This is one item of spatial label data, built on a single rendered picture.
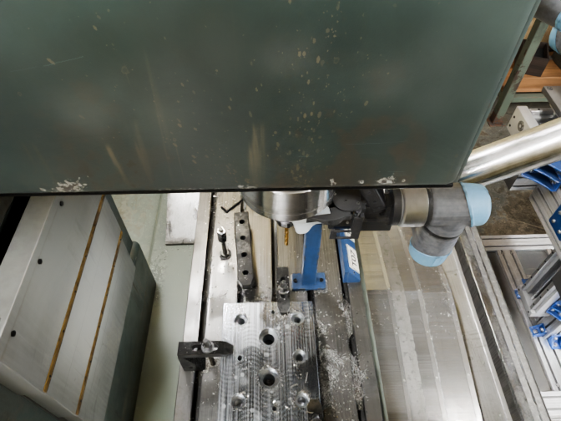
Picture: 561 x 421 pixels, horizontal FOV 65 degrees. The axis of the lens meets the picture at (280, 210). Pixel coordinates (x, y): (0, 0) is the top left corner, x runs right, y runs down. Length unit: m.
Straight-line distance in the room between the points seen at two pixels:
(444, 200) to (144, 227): 1.36
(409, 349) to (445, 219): 0.72
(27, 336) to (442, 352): 1.11
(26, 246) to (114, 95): 0.45
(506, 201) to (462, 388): 1.70
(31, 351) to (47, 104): 0.48
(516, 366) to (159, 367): 1.06
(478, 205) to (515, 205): 2.19
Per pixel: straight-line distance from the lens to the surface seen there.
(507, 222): 2.87
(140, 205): 1.97
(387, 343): 1.41
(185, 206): 1.78
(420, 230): 0.85
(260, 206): 0.65
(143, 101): 0.46
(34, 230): 0.87
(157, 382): 1.53
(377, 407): 1.19
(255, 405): 1.08
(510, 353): 1.47
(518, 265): 2.41
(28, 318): 0.84
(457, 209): 0.78
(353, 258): 1.32
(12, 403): 0.93
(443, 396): 1.45
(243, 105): 0.45
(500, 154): 0.93
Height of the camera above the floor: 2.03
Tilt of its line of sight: 51 degrees down
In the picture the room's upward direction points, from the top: straight up
